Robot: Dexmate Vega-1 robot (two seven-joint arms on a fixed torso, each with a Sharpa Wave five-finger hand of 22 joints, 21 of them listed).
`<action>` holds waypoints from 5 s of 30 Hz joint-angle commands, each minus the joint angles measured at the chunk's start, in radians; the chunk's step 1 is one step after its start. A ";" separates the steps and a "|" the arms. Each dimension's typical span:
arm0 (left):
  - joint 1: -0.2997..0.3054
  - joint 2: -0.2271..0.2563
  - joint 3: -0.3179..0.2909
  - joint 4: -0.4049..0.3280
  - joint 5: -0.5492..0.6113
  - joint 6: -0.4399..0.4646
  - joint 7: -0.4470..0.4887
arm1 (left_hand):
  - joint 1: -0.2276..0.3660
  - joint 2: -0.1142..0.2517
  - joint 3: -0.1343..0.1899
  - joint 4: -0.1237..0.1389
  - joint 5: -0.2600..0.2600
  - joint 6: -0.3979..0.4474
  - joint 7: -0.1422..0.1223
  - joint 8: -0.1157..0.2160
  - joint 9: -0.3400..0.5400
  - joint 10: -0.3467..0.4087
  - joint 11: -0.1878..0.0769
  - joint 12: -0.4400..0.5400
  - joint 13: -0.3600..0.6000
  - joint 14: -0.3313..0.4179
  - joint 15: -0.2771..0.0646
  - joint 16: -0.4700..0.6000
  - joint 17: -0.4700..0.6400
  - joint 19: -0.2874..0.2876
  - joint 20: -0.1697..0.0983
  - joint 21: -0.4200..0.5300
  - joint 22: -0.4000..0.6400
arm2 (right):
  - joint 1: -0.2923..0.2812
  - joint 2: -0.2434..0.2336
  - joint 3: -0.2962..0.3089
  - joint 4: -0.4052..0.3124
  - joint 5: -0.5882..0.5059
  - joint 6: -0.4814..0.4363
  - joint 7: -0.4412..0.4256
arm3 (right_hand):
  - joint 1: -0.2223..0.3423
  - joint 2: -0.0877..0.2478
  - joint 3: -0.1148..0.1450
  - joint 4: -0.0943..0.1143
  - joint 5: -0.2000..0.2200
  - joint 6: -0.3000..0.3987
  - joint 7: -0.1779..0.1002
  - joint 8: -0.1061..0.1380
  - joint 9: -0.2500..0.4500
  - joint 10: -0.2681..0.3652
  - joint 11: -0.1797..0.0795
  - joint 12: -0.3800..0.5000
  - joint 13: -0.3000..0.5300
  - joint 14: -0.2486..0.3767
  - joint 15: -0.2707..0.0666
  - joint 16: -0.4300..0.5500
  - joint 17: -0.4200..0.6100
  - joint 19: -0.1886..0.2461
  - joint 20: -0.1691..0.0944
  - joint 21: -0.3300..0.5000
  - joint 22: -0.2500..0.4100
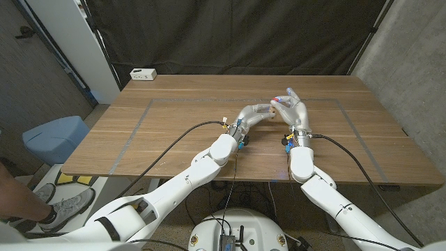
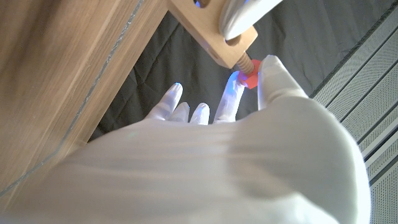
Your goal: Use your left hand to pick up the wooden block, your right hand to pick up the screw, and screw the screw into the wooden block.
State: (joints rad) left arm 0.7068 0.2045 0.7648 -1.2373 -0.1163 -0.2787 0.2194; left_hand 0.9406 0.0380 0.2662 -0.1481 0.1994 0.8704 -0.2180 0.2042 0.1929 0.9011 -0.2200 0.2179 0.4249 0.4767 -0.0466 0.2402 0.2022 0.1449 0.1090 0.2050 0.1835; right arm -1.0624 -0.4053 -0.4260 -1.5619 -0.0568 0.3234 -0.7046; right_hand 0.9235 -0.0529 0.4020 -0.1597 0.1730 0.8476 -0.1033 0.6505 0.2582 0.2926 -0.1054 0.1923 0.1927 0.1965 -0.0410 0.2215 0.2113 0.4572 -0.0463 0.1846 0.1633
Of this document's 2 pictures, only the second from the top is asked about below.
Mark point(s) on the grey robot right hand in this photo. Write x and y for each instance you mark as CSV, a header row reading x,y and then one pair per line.
x,y
202,174

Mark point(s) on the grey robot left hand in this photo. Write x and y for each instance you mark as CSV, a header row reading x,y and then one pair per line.
x,y
239,14

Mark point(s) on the wooden block with holes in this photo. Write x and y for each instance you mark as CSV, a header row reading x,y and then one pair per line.
x,y
202,25

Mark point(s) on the red-headed wooden screw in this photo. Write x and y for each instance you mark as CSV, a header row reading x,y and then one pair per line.
x,y
251,80

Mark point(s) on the black backdrop curtain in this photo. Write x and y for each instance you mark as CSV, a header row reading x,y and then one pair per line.
x,y
295,31

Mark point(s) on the large wooden board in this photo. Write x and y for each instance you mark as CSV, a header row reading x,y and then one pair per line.
x,y
93,88

